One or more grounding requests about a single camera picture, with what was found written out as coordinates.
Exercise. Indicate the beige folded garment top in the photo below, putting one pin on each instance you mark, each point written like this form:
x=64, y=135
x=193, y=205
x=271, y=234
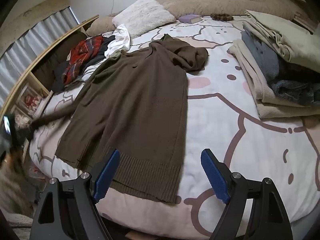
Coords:
x=290, y=41

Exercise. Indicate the red doll in case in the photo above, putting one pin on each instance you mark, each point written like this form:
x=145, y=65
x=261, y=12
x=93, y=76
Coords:
x=29, y=99

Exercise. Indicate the brown scrunchie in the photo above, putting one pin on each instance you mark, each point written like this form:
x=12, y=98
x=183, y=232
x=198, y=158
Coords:
x=222, y=17

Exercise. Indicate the black garment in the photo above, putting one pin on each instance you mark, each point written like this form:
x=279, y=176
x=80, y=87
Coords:
x=58, y=85

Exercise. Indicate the wooden headboard shelf left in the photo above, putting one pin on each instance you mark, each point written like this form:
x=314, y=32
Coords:
x=39, y=74

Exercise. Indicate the cream folded knit garment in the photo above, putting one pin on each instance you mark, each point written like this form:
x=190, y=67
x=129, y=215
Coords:
x=268, y=105

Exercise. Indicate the white doll in case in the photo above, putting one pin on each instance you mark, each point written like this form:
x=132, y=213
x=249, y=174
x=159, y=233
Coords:
x=23, y=117

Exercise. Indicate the white garment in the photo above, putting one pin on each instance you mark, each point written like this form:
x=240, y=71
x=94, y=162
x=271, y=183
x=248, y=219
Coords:
x=121, y=42

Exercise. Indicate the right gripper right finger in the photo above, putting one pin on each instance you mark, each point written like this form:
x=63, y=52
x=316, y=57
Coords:
x=268, y=218

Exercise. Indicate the red plaid garment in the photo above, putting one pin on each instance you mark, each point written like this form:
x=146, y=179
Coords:
x=80, y=54

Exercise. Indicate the brown knit cardigan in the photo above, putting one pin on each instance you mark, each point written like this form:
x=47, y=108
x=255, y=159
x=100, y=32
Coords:
x=136, y=103

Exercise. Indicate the beige quilted duvet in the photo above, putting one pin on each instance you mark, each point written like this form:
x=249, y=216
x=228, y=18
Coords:
x=287, y=9

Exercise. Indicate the grey curtain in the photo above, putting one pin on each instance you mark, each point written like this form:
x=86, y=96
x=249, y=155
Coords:
x=30, y=45

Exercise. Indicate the blue folded garment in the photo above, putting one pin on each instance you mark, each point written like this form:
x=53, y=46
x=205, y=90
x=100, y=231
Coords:
x=288, y=81

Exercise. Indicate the purple book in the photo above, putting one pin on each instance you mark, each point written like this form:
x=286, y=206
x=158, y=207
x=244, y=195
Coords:
x=190, y=19

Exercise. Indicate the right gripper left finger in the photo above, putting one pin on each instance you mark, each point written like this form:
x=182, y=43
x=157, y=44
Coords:
x=67, y=208

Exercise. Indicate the fluffy white pillow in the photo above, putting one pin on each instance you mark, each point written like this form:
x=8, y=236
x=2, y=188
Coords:
x=143, y=16

